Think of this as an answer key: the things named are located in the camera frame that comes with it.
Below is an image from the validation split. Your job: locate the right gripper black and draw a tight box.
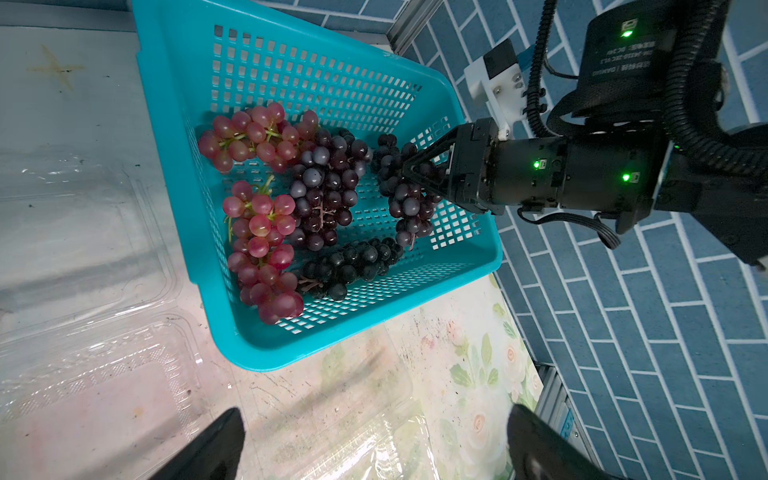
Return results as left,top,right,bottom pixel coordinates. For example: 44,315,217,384
402,118,666,234

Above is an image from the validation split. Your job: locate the black grape bunch lower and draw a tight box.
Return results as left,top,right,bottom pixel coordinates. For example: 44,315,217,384
298,238,405,302

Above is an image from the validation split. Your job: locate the teal plastic basket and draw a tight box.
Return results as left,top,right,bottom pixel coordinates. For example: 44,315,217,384
133,1,502,372

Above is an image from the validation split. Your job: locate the dark grape bunch middle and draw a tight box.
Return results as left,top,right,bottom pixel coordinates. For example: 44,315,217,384
289,128,372,252

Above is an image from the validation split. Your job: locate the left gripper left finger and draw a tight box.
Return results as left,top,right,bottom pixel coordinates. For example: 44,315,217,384
151,407,245,480

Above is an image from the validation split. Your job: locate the clear clamshell container far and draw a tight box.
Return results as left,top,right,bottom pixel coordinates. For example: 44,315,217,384
1,146,203,437

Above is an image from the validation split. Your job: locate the clear clamshell container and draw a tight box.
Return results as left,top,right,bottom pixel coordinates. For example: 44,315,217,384
1,146,203,437
252,348,438,479

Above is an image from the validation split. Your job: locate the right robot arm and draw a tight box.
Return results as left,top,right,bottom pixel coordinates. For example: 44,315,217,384
401,1,767,270

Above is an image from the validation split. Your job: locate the dark purple grape bunch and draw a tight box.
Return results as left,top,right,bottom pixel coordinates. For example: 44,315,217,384
372,134,442,250

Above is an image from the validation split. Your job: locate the clear clamshell container right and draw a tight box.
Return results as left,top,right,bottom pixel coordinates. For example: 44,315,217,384
252,348,438,479

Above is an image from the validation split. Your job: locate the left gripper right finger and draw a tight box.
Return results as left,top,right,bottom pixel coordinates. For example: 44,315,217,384
506,403,620,480

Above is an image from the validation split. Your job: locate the red grape bunch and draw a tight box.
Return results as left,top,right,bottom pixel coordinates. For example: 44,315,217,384
197,102,320,174
222,175,304,325

